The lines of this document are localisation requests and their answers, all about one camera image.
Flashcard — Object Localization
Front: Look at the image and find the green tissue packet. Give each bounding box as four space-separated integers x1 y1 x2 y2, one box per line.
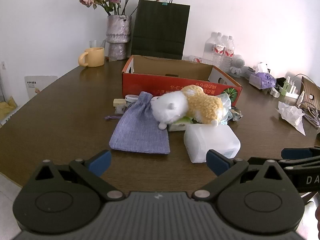
168 116 198 132

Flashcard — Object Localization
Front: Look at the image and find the small white robot toy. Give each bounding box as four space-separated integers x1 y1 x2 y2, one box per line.
229 54 247 77

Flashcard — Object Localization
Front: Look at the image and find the brown cardboard piece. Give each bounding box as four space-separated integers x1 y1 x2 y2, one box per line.
300 74 320 110

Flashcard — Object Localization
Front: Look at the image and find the translucent plastic box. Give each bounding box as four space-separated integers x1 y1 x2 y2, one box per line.
184 124 241 164

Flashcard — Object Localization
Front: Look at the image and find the clear plastic bag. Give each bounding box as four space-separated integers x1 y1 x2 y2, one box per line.
217 94 234 125

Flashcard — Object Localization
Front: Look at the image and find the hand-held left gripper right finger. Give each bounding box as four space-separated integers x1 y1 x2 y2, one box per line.
192 149 288 202

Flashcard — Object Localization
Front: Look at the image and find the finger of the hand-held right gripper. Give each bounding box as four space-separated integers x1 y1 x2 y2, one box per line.
247 156 320 174
281 147 320 160

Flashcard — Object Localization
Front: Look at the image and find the red cardboard box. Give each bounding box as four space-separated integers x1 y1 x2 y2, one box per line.
122 54 242 107

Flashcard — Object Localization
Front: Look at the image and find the clear glass cup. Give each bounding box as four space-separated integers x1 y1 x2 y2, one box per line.
89 39 107 49

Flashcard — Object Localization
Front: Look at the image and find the dark green paper bag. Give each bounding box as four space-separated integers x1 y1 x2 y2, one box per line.
131 0 190 60

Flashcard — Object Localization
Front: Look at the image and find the yellow plastic bag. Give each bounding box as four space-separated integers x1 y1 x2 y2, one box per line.
0 97 18 125

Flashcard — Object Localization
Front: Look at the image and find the white printed board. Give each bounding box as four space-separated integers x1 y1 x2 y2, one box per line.
24 75 58 100

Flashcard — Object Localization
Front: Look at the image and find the purple tissue box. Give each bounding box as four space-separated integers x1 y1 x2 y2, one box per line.
249 62 277 90

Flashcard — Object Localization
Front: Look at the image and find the yellow mug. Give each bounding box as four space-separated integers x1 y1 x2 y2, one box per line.
78 47 105 67

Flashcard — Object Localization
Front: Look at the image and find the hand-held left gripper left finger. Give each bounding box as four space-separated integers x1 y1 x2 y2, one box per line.
32 149 125 201

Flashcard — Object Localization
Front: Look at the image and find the silver textured vase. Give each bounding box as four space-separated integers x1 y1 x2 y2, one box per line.
106 15 132 60

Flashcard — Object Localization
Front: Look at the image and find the white and yellow plush toy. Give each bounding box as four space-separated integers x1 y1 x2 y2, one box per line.
150 85 224 130

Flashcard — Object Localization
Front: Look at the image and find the purple drawstring pouch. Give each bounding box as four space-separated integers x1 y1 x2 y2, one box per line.
104 91 171 155

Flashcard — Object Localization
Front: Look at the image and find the pale purple cable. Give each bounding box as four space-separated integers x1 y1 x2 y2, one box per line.
299 101 320 128

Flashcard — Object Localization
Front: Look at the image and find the crumpled white tissue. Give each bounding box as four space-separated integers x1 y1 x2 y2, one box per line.
276 101 307 136

